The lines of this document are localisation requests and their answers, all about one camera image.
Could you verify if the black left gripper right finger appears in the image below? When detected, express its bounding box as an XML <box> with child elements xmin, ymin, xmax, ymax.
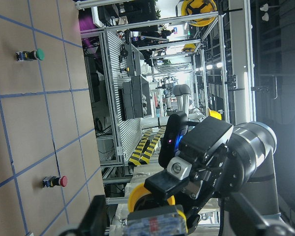
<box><xmin>229</xmin><ymin>192</ymin><xmax>295</xmax><ymax>236</ymax></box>

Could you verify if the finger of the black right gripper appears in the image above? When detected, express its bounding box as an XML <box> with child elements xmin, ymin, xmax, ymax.
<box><xmin>181</xmin><ymin>204</ymin><xmax>204</xmax><ymax>234</ymax></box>
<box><xmin>144</xmin><ymin>171</ymin><xmax>191</xmax><ymax>204</ymax></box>

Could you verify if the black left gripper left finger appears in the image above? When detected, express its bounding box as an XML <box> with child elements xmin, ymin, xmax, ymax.
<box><xmin>57</xmin><ymin>195</ymin><xmax>107</xmax><ymax>236</ymax></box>

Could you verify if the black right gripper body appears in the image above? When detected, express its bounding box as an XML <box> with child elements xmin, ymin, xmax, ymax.
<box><xmin>166</xmin><ymin>116</ymin><xmax>249</xmax><ymax>222</ymax></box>

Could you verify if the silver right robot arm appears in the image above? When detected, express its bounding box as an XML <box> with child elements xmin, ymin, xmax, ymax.
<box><xmin>144</xmin><ymin>115</ymin><xmax>295</xmax><ymax>236</ymax></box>

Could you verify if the red push button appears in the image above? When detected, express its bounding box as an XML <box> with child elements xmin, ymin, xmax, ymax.
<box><xmin>42</xmin><ymin>176</ymin><xmax>68</xmax><ymax>188</ymax></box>

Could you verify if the green push button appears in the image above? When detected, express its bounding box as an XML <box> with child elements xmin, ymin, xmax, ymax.
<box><xmin>16</xmin><ymin>48</ymin><xmax>45</xmax><ymax>61</ymax></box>

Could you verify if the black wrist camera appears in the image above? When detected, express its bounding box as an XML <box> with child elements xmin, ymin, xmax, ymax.
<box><xmin>158</xmin><ymin>111</ymin><xmax>188</xmax><ymax>168</ymax></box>

